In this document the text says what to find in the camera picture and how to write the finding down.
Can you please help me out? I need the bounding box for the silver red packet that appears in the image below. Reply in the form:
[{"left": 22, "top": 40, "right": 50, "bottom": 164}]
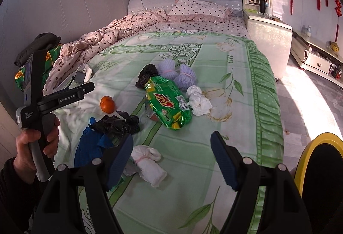
[{"left": 143, "top": 100, "right": 161, "bottom": 122}]

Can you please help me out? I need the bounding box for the blue rubber glove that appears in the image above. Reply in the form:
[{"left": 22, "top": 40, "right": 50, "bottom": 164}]
[{"left": 74, "top": 117, "right": 113, "bottom": 167}]

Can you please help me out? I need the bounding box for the green orange printed cloth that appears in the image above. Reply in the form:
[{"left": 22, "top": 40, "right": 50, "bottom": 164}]
[{"left": 15, "top": 45, "right": 63, "bottom": 91}]

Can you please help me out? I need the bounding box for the white tv stand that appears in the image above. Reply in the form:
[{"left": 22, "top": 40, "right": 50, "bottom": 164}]
[{"left": 291, "top": 29, "right": 343, "bottom": 88}]

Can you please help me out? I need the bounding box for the large black plastic bag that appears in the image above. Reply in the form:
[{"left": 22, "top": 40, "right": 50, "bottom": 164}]
[{"left": 88, "top": 111, "right": 140, "bottom": 136}]

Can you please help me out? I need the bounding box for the green floral blanket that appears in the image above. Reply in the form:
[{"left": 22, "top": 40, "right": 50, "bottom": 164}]
[{"left": 54, "top": 31, "right": 284, "bottom": 234}]

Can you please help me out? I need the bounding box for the pink dotted quilt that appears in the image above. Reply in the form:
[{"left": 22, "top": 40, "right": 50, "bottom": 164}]
[{"left": 43, "top": 10, "right": 169, "bottom": 95}]

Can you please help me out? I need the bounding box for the person's left forearm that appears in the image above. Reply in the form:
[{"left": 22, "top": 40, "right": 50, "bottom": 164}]
[{"left": 0, "top": 157, "right": 41, "bottom": 234}]

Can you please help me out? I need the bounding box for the pink dotted pillow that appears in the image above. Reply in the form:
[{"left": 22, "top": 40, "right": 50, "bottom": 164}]
[{"left": 167, "top": 0, "right": 232, "bottom": 22}]

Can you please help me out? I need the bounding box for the green snack bag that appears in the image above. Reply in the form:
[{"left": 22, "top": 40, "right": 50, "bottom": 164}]
[{"left": 144, "top": 76, "right": 193, "bottom": 131}]

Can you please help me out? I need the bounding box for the small black plastic bag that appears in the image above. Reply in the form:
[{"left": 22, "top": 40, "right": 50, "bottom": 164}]
[{"left": 135, "top": 64, "right": 160, "bottom": 90}]

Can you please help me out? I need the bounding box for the person's left hand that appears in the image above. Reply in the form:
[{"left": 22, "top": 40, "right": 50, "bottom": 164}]
[{"left": 15, "top": 119, "right": 61, "bottom": 170}]

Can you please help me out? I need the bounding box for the yellow trash bin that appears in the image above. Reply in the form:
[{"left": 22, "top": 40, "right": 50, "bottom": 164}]
[{"left": 293, "top": 132, "right": 343, "bottom": 234}]

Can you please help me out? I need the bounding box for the dark folded clothing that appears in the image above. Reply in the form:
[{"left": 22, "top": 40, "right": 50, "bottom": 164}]
[{"left": 15, "top": 33, "right": 62, "bottom": 67}]

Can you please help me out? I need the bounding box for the orange tangerine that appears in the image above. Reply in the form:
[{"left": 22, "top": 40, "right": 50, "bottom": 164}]
[{"left": 100, "top": 96, "right": 116, "bottom": 113}]

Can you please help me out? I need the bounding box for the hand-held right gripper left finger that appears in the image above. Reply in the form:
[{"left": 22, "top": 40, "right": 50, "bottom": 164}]
[{"left": 32, "top": 133, "right": 134, "bottom": 234}]

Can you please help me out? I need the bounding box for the grey wrapper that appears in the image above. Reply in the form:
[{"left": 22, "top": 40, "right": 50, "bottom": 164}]
[{"left": 122, "top": 161, "right": 141, "bottom": 177}]

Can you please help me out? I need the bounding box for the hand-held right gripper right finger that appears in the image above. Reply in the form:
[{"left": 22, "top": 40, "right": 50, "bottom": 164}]
[{"left": 210, "top": 131, "right": 313, "bottom": 234}]

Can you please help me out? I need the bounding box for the black power bank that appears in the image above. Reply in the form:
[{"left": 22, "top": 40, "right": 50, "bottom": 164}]
[{"left": 75, "top": 70, "right": 86, "bottom": 85}]

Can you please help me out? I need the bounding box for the white bedside cabinet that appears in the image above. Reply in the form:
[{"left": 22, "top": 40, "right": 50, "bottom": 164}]
[{"left": 242, "top": 0, "right": 292, "bottom": 80}]

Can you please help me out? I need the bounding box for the white cloth pink band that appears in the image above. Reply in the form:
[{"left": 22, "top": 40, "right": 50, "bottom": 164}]
[{"left": 130, "top": 145, "right": 168, "bottom": 187}]

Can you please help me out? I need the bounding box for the dotted bed sheet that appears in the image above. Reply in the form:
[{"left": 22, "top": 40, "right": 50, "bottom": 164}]
[{"left": 145, "top": 17, "right": 250, "bottom": 38}]

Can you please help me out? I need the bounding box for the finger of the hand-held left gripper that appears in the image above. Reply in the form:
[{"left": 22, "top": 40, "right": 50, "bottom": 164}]
[{"left": 77, "top": 82, "right": 95, "bottom": 96}]

